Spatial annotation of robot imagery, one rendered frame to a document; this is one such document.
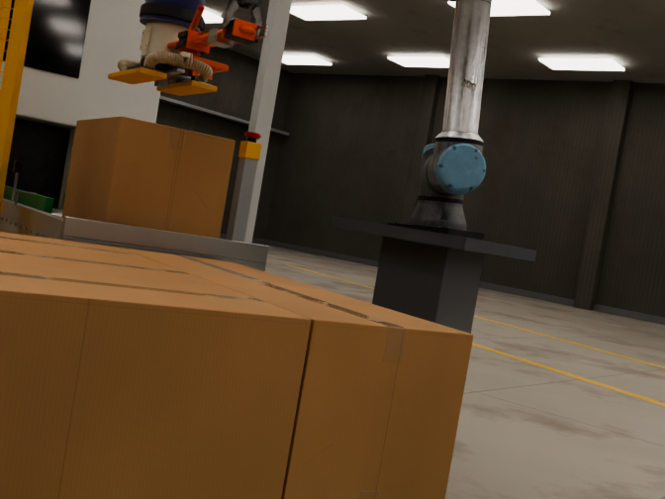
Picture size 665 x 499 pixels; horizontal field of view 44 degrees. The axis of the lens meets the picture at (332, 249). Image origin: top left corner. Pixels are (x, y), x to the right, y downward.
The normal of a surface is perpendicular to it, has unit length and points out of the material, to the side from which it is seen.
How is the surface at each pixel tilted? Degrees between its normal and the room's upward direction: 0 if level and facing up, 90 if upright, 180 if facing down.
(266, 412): 90
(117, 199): 90
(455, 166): 94
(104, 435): 90
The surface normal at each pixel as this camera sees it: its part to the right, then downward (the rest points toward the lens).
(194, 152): 0.50, 0.11
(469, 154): 0.08, 0.12
